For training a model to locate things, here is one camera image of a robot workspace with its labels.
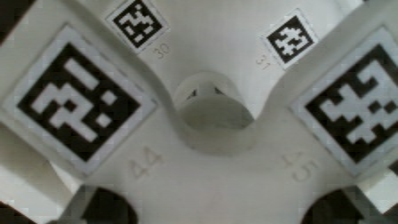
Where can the white cylindrical table leg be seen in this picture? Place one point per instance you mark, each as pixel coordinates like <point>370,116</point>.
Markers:
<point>208,102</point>

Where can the white cross table base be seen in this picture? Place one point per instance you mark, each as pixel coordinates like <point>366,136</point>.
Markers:
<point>206,180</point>

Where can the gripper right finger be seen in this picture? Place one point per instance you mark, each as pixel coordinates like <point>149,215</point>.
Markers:
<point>343,207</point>

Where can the white round table top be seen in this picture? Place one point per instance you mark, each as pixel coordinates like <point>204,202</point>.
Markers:
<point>219,33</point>

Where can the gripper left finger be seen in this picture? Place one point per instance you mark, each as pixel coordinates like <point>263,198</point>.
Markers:
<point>98,207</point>

